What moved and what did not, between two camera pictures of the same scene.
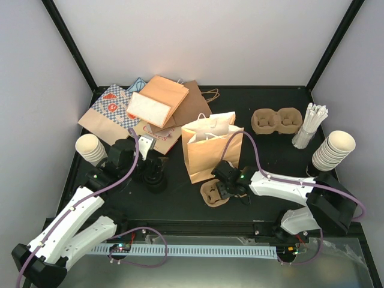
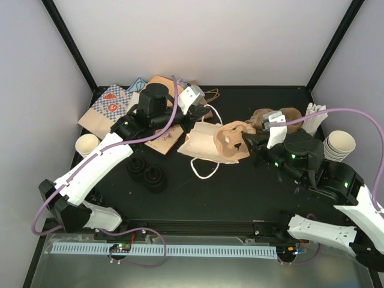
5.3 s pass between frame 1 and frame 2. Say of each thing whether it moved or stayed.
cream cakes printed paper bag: stayed
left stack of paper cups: stayed
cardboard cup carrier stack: stayed
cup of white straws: stayed
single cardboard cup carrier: moved
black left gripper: moved
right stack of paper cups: stayed
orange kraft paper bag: moved
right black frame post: stayed
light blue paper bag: stayed
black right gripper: moved
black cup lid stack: stayed
